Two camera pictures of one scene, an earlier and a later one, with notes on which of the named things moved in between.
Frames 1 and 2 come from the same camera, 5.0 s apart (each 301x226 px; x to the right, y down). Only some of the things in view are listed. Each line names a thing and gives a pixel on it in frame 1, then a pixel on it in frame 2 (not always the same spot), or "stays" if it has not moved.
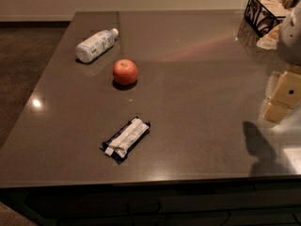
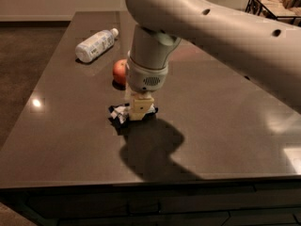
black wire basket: x=264 y=11 stays
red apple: x=124 y=72 stays
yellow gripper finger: x=274 y=76 → x=128 y=94
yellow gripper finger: x=286 y=97 → x=140 y=107
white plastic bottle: x=95 y=45 stays
